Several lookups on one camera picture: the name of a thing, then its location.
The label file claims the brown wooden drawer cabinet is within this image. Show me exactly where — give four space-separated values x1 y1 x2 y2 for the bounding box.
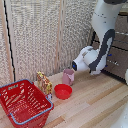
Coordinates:
87 9 128 83

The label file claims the pink plastic cup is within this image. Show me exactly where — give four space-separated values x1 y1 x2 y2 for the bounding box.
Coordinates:
61 68 76 87

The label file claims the red plastic bowl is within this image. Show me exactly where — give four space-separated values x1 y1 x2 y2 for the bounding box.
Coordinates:
53 83 74 101

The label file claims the yellow red snack box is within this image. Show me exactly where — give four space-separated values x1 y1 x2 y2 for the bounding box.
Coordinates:
35 71 54 101

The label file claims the red plastic shopping basket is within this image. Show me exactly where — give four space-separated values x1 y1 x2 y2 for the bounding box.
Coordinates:
0 78 55 128

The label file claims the metal drawer handle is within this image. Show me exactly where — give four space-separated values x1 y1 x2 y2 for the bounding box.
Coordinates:
107 59 121 67

